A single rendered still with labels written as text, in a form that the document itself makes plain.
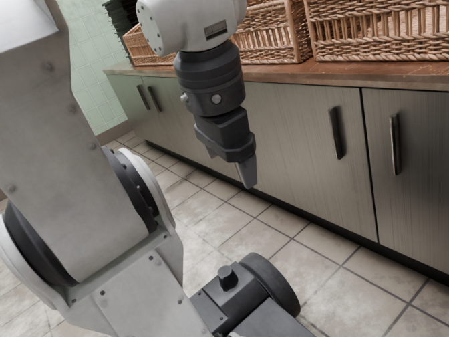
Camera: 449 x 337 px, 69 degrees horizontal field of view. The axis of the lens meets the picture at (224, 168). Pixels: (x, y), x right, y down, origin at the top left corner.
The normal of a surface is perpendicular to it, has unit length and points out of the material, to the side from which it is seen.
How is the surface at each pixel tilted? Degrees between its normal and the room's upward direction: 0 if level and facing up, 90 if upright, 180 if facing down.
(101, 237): 94
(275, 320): 0
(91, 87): 90
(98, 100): 90
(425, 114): 90
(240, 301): 45
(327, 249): 0
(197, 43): 104
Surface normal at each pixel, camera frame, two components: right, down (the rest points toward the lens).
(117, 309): 0.33, -0.19
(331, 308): -0.31, -0.82
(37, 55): 0.60, 0.39
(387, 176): -0.76, 0.52
